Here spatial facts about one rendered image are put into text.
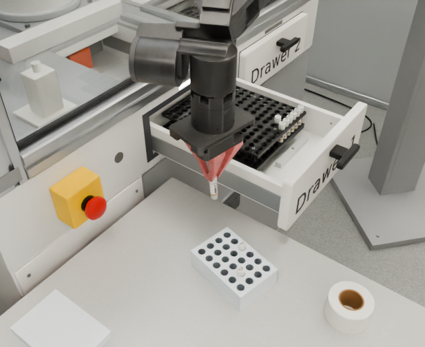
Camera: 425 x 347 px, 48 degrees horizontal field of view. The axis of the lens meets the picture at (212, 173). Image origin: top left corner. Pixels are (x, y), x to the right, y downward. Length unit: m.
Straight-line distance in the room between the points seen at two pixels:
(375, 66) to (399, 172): 0.80
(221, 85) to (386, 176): 1.54
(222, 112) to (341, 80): 2.24
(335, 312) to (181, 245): 0.29
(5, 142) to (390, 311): 0.63
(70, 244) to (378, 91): 2.13
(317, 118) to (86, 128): 0.46
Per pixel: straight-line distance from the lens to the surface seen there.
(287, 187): 0.76
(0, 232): 0.78
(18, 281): 0.87
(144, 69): 0.59
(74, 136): 0.79
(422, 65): 1.80
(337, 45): 2.74
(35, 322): 0.80
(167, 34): 0.60
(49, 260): 0.89
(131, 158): 0.92
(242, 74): 1.12
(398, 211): 2.09
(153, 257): 0.86
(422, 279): 1.93
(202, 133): 0.62
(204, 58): 0.57
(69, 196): 0.77
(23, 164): 0.75
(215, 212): 0.93
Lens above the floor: 1.42
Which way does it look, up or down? 41 degrees down
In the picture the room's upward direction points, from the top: straight up
